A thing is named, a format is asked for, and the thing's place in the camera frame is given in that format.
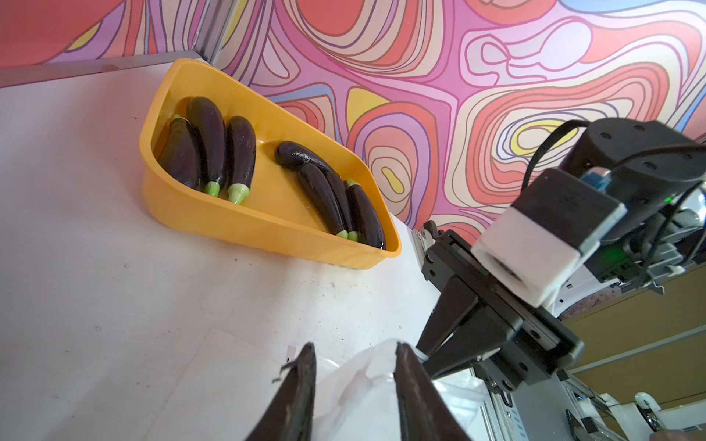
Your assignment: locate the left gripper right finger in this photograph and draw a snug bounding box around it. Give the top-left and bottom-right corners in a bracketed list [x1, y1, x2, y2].
[393, 342, 471, 441]

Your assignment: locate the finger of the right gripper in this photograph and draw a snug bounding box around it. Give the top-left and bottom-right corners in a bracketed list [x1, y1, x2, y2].
[423, 305, 523, 380]
[417, 276, 478, 356]

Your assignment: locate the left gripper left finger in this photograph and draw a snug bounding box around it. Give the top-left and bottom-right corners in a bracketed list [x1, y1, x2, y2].
[246, 342, 317, 441]

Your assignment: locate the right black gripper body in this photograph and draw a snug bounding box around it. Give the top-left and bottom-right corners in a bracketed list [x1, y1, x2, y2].
[420, 220, 585, 393]

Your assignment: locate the clear zip-top bag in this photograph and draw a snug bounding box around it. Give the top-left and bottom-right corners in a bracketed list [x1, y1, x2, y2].
[142, 330, 498, 441]

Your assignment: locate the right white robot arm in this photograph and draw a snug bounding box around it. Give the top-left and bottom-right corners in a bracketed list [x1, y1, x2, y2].
[417, 118, 705, 439]

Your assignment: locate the eggplant in tray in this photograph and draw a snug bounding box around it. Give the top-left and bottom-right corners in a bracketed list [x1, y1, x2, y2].
[187, 97, 226, 198]
[158, 115, 202, 190]
[345, 179, 386, 249]
[297, 164, 349, 239]
[325, 171, 360, 242]
[274, 141, 333, 173]
[227, 116, 257, 205]

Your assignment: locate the yellow plastic tray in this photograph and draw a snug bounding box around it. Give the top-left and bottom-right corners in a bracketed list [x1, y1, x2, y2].
[139, 59, 403, 269]

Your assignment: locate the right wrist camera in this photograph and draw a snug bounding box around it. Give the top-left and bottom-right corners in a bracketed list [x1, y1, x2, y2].
[472, 168, 627, 308]

